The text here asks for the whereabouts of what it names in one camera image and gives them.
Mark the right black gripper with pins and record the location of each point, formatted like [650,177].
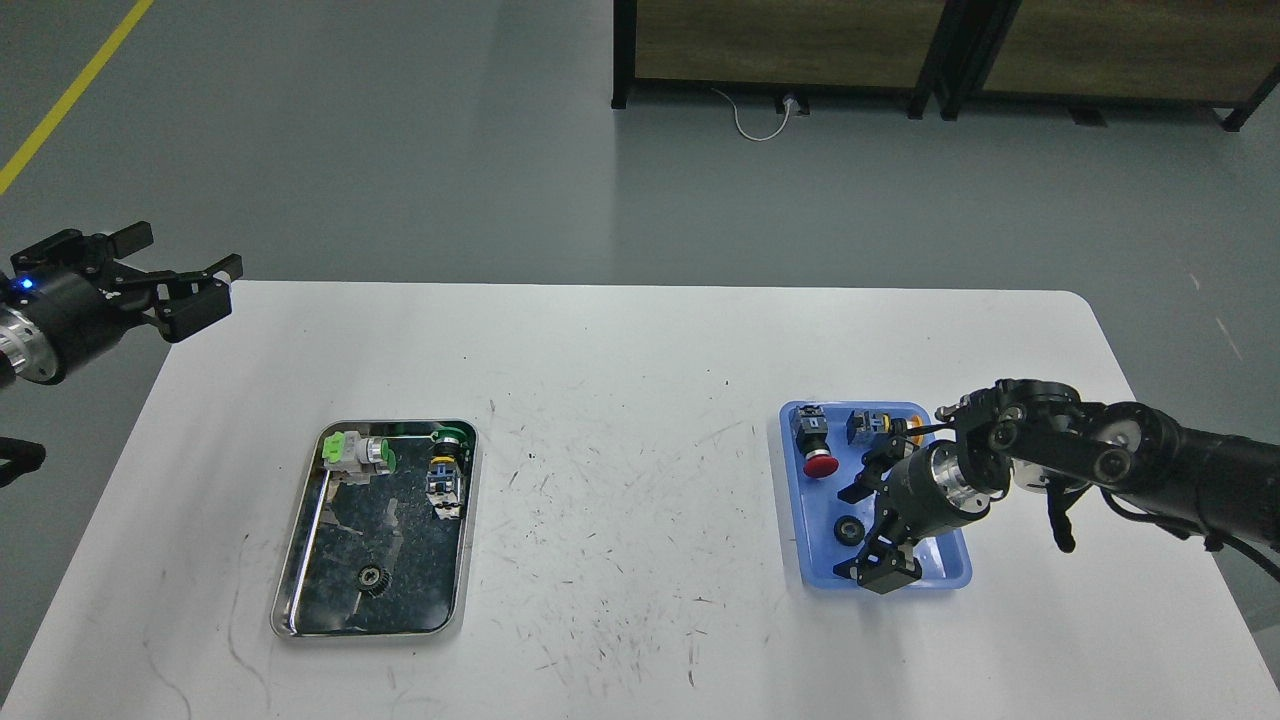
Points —
[920,494]

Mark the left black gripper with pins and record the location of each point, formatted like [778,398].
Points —
[71,298]

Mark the black gear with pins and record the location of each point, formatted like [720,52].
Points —
[849,531]
[372,580]

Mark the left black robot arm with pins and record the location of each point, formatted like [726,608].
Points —
[82,423]

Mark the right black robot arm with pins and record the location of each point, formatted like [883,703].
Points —
[1148,467]

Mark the blue plastic tray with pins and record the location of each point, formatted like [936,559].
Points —
[813,506]

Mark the silver metal tray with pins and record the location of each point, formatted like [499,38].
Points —
[344,522]

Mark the red mushroom push button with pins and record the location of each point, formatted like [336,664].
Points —
[810,429]

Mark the black framed wooden cabinet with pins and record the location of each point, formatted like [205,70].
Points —
[1084,55]

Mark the yellow push button switch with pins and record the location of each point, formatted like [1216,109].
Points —
[868,426]

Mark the green push button switch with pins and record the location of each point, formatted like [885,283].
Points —
[352,453]

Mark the green button blue block switch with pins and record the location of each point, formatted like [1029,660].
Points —
[448,472]

